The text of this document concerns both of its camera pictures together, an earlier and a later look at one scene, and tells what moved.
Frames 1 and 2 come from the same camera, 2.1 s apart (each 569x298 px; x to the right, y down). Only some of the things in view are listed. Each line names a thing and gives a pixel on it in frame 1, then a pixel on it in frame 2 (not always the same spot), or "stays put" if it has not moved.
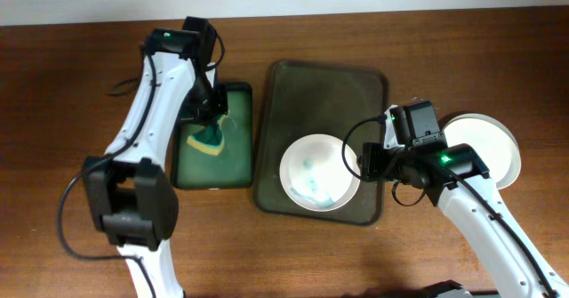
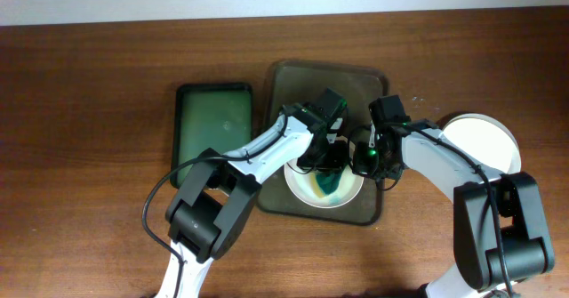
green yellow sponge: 210,139 -> 325,182
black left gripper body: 206,102 -> 335,157
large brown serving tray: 302,99 stays put
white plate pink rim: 319,173 stays put
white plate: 494,145 stays put
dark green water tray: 195,168 stays put
